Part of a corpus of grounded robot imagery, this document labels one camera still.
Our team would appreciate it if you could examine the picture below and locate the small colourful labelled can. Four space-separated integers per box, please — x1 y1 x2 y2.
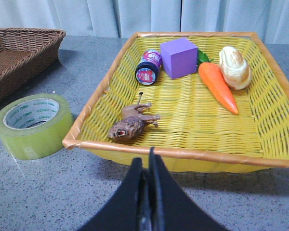
135 49 162 85

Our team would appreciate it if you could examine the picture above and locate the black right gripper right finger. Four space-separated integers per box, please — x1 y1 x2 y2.
149 147 227 231

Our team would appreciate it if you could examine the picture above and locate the brown wicker basket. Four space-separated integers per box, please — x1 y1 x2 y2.
0 27 66 102

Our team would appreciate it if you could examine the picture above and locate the yellow-green packing tape roll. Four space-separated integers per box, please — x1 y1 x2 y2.
0 93 74 160

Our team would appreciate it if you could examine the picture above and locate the toy bread roll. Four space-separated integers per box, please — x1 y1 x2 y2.
219 46 252 90

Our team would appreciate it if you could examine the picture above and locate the yellow woven basket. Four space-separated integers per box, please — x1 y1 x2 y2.
63 32 289 173

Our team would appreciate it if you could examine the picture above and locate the purple foam cube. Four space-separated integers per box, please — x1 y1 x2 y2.
160 38 198 79

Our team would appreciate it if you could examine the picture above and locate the brown toy lion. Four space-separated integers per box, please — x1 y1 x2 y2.
108 92 160 142

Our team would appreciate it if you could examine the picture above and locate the orange toy carrot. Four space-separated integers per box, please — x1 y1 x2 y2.
197 49 238 115

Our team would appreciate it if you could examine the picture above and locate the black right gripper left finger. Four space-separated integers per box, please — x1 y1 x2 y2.
79 158 143 231

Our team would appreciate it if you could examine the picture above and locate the white curtain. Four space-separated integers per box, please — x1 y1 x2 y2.
0 0 289 44

